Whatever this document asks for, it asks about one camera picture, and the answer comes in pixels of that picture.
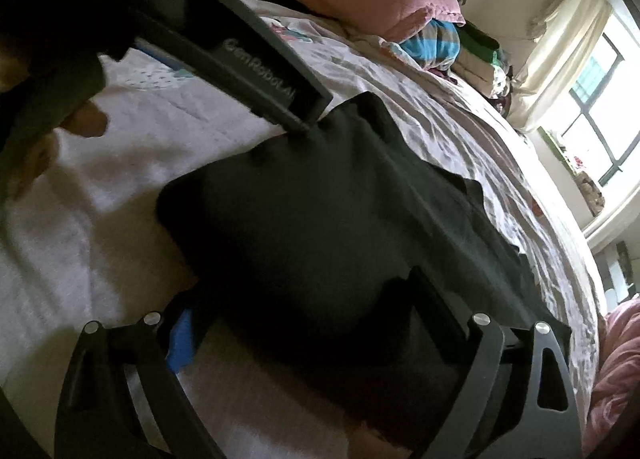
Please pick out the pink crumpled blanket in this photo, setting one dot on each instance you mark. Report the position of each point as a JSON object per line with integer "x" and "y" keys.
{"x": 617, "y": 369}

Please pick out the dark framed window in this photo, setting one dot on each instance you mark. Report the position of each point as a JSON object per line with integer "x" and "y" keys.
{"x": 595, "y": 109}

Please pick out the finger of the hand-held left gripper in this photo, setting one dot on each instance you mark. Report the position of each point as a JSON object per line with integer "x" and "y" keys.
{"x": 285, "y": 116}

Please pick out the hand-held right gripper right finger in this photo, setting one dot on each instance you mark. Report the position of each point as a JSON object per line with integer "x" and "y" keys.
{"x": 482, "y": 364}

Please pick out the clutter on window sill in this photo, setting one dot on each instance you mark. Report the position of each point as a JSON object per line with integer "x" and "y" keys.
{"x": 587, "y": 186}

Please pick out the blue striped cloth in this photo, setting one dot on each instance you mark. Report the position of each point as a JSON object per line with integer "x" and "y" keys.
{"x": 432, "y": 41}

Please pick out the stack of folded clothes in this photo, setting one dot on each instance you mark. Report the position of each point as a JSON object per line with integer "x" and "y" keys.
{"x": 482, "y": 61}

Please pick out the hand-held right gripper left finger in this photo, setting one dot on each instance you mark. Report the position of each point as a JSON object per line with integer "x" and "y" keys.
{"x": 180, "y": 344}

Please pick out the pale printed bed sheet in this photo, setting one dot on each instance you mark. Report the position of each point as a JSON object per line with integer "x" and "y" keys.
{"x": 115, "y": 179}

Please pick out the white shelf unit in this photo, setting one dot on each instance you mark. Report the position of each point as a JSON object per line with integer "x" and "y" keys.
{"x": 617, "y": 274}

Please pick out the black printed t-shirt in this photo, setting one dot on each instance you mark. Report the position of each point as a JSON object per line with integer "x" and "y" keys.
{"x": 320, "y": 239}

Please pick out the person's right hand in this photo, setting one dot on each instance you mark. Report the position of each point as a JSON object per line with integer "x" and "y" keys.
{"x": 372, "y": 446}

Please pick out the cream curtain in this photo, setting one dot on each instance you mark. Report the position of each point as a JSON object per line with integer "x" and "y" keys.
{"x": 555, "y": 54}

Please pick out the person's left hand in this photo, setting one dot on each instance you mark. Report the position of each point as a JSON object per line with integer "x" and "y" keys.
{"x": 85, "y": 119}

